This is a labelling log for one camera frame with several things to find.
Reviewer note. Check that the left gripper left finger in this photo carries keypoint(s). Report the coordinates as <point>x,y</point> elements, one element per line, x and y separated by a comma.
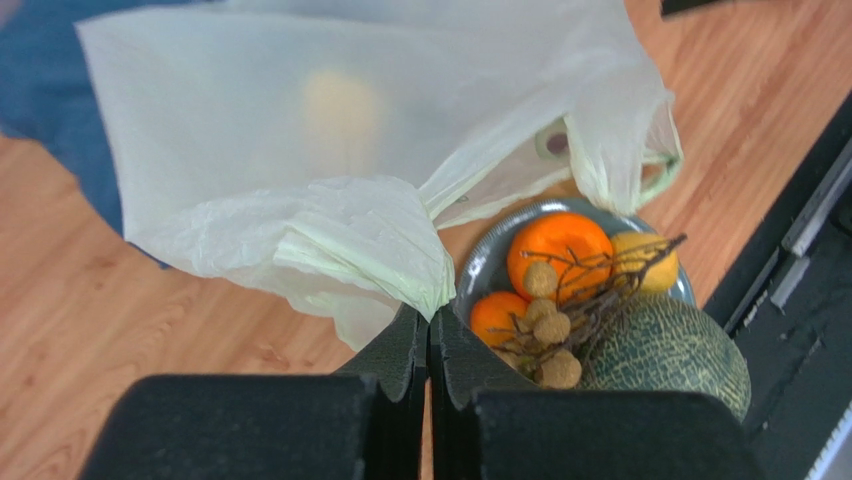
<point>396,358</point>

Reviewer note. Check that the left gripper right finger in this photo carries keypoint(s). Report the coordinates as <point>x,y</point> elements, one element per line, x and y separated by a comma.
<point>461,365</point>

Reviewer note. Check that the fake green orange mango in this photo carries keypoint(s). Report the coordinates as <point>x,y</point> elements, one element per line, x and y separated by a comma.
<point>491,318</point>

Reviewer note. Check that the grey round plate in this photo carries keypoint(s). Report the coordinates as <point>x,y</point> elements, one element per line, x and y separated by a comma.
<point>485,269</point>

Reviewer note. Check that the fake brown longan bunch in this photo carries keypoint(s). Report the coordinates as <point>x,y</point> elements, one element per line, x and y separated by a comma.
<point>552,332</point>

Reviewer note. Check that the fake orange fruit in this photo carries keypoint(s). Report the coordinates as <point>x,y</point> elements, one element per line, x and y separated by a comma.
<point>580,248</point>

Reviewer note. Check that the fake netted melon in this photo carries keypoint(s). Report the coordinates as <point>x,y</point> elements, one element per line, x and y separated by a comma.
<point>659,343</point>

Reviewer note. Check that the fake yellow lemon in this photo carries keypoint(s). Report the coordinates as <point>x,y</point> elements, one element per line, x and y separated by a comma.
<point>634,252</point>

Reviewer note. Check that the translucent pale green plastic bag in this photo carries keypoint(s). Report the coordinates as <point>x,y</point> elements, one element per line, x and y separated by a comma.
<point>315,149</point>

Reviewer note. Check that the blue crumpled cloth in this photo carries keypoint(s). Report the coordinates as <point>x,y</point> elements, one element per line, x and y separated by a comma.
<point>46,94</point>

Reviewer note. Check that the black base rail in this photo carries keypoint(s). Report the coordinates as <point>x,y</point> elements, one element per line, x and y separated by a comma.
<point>786,301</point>

